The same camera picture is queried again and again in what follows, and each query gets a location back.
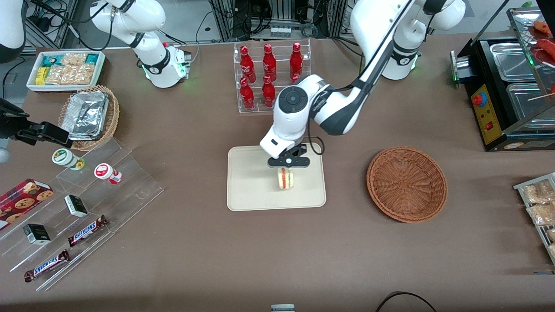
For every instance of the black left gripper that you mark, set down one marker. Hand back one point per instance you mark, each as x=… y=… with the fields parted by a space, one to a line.
x=302 y=148

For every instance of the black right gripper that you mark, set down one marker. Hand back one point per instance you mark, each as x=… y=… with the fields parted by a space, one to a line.
x=14 y=125

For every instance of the triangular sandwich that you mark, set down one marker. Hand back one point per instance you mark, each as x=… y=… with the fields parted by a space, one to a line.
x=286 y=181

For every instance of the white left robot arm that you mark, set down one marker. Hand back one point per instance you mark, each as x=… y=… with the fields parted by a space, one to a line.
x=338 y=108

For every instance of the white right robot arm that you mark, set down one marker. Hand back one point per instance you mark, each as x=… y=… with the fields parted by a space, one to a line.
x=151 y=19

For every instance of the beige plastic serving tray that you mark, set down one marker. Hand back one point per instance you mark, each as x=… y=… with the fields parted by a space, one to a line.
x=251 y=186

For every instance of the light tan wicker basket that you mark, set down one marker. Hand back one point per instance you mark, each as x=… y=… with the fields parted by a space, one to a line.
x=113 y=115

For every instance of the brown round wicker basket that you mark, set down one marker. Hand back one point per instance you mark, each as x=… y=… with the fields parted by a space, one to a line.
x=405 y=184

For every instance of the green capped yogurt bottle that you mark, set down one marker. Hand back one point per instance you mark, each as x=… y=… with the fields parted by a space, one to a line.
x=65 y=157

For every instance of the aluminium foil container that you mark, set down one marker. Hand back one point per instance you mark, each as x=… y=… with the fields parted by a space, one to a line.
x=84 y=115

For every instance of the red capped yogurt bottle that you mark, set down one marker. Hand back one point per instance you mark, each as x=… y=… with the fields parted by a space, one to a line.
x=105 y=172

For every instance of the large clear peanut snack bag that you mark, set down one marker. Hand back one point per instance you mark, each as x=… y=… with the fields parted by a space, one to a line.
x=71 y=75

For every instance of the yellow snack packet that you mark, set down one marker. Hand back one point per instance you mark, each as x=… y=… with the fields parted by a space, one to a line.
x=41 y=76

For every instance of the clear acrylic bottle rack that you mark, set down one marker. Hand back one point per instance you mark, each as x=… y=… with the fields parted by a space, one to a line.
x=256 y=108

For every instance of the red cookie box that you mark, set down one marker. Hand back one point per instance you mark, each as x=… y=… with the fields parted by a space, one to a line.
x=24 y=199

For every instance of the small black carton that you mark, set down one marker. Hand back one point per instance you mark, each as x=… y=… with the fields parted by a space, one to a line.
x=37 y=234
x=76 y=206

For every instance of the teal snack packet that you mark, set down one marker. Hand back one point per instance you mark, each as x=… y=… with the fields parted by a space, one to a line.
x=52 y=60
x=92 y=59

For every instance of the white rectangular snack bin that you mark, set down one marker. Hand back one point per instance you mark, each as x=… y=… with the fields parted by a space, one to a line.
x=100 y=71

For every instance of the small clear peanut snack bag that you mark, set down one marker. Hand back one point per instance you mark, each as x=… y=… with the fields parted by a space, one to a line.
x=73 y=58

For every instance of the clear acrylic stepped shelf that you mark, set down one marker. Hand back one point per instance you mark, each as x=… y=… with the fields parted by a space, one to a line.
x=130 y=182

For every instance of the brown snickers bar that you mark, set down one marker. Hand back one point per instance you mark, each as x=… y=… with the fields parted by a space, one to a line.
x=47 y=265
x=86 y=231

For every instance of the small grey metal object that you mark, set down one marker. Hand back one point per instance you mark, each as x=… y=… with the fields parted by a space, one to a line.
x=282 y=308

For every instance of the grey power strip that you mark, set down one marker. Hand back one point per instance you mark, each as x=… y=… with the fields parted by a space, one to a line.
x=280 y=31

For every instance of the black hot dog warmer machine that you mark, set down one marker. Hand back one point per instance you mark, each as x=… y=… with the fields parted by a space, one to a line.
x=488 y=117

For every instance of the clear bag of fried snacks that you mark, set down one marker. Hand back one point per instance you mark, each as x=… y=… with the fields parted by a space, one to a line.
x=552 y=251
x=540 y=193
x=551 y=235
x=542 y=214

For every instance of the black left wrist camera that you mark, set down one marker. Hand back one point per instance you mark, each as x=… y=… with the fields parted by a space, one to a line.
x=295 y=151

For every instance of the aluminium frame rack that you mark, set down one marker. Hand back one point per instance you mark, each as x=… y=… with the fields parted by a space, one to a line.
x=321 y=17

